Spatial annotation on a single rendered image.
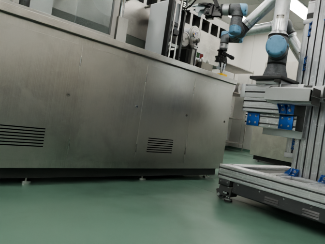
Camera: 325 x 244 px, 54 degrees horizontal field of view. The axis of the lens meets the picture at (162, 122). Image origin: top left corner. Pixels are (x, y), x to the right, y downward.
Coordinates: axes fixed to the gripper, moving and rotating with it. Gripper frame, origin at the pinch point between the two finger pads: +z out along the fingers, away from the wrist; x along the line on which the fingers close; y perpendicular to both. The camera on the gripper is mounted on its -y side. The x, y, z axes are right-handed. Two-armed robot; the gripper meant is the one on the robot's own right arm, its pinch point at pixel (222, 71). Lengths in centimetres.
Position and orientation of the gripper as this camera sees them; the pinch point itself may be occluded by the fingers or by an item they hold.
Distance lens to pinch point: 282.5
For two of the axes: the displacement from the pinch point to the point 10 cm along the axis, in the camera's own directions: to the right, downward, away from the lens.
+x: -7.3, -1.0, -6.8
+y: -6.7, -1.0, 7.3
